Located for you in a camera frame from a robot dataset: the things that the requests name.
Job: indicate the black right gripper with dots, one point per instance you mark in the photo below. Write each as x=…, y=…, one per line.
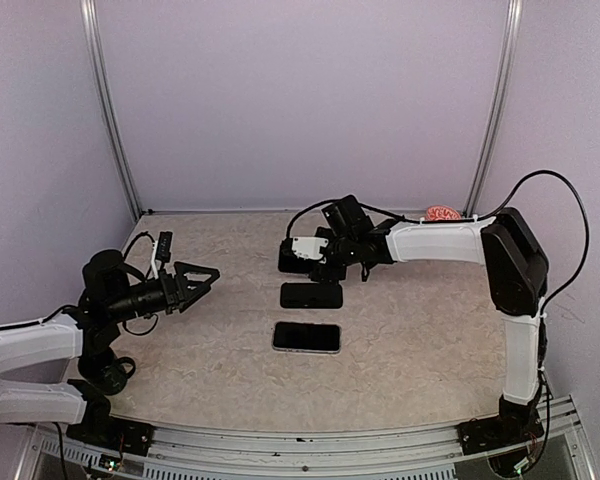
x=327, y=273

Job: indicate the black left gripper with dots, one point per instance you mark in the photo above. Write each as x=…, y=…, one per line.
x=176, y=290

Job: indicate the black smartphone with teal edge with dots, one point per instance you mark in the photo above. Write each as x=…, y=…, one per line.
x=311, y=296

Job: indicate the black phone with purple edge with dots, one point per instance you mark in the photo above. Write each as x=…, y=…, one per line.
x=289, y=263

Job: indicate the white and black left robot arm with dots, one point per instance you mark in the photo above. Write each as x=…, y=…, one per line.
x=114, y=293

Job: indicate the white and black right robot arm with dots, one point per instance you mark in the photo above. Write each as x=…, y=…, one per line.
x=502, y=243

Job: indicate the black mug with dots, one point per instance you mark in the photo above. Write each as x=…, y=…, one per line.
x=107, y=372

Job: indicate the red patterned small bowl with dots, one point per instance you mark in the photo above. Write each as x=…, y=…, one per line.
x=442, y=213

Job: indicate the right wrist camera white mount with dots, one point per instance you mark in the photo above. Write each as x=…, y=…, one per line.
x=305, y=248

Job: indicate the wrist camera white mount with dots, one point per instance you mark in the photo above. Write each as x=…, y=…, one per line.
x=305, y=248
x=161, y=252

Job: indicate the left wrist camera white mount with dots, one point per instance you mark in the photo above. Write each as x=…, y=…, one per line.
x=161, y=252

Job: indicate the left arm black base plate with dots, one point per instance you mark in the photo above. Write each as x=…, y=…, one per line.
x=121, y=435

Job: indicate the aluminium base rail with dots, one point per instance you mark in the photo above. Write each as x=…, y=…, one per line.
x=424, y=452

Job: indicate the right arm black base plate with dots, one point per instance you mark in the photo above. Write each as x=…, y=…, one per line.
x=492, y=433

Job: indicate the left aluminium frame post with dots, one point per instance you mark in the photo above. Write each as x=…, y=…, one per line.
x=96, y=53

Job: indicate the aluminium frame post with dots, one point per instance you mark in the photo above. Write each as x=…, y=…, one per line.
x=497, y=105
x=96, y=53

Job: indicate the right aluminium frame post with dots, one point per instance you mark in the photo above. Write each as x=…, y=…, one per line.
x=497, y=105

